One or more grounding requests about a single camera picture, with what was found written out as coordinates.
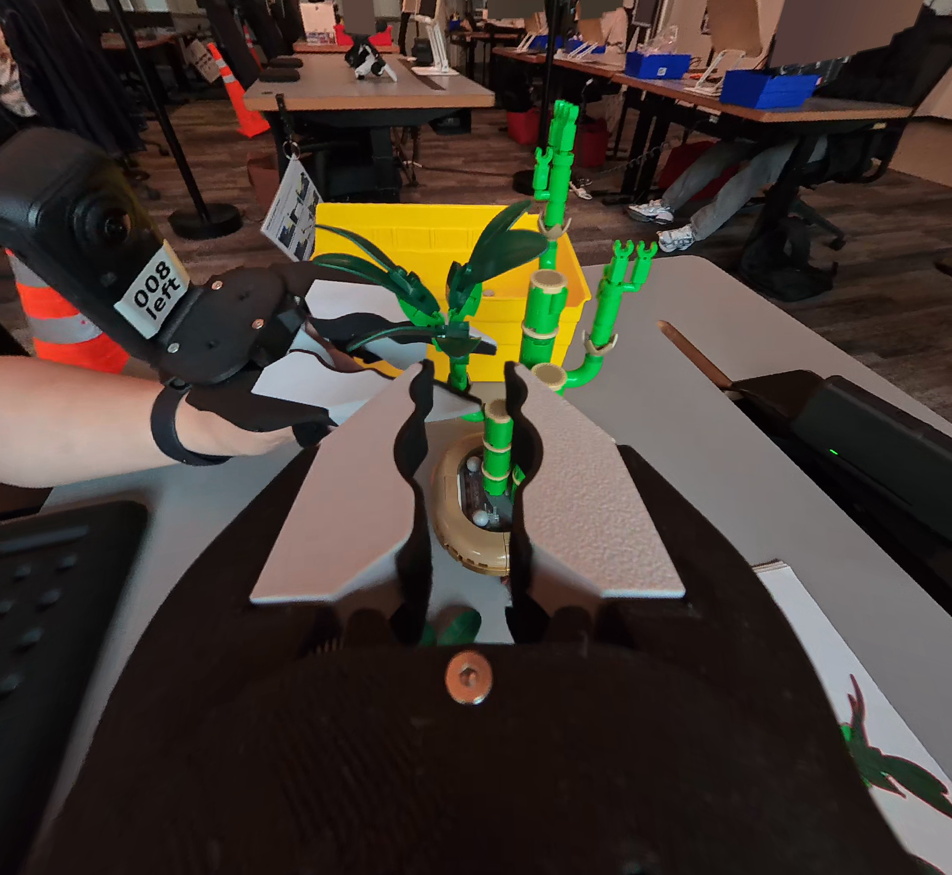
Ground long wooden-edged desk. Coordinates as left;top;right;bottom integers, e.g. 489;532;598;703
491;45;916;221

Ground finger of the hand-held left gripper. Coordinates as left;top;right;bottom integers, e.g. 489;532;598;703
251;330;498;428
301;278;447;351

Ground black box with green light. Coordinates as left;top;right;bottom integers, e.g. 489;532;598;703
732;368;952;593

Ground dark hanging coats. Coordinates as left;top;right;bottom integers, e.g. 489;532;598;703
0;0;146;158

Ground black office chair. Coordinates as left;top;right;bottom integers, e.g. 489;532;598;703
740;12;942;303

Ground black and white tool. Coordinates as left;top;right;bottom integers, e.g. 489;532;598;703
346;42;399;81

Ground lego instruction booklet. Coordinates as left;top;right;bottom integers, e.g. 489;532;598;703
751;559;952;875

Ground orange traffic cone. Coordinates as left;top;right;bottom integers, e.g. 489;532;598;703
207;42;270;139

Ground black pole stand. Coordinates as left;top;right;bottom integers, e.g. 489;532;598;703
513;0;574;195
74;0;244;240

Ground grey work desk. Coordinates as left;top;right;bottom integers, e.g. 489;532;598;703
244;53;497;184

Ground dark green lego leaf piece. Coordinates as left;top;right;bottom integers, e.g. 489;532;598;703
420;607;484;647

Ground black box device green light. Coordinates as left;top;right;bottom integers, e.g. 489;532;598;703
788;373;952;545

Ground person's left hand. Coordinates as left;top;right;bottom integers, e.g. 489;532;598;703
177;397;300;457

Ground hanging laminated card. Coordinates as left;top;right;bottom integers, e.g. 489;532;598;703
260;159;326;263

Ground black keypad device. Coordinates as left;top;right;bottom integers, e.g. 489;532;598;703
0;499;150;875

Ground blue plastic bin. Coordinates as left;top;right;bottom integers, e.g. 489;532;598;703
625;51;694;80
720;67;821;110

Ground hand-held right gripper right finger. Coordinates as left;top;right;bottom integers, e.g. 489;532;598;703
504;362;687;645

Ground lego bamboo plant model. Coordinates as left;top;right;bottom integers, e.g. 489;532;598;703
431;100;659;578

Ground yellow plastic bin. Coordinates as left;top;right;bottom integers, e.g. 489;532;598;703
312;201;594;385

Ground person's left forearm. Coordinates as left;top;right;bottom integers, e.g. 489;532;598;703
0;356;161;491

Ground leafy green lego branch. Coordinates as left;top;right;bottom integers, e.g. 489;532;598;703
312;199;551;400

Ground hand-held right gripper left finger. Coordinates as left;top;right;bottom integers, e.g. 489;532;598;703
250;360;434;645

